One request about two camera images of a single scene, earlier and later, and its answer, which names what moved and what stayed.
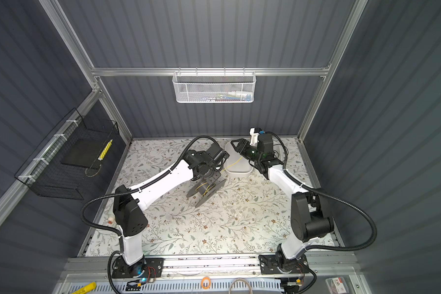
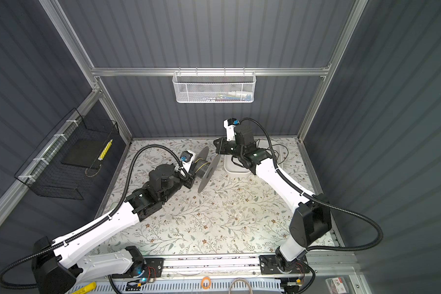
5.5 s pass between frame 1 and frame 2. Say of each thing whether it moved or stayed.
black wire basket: stayed
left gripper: moved
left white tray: stayed
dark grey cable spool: moved
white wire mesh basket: stayed
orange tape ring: stayed
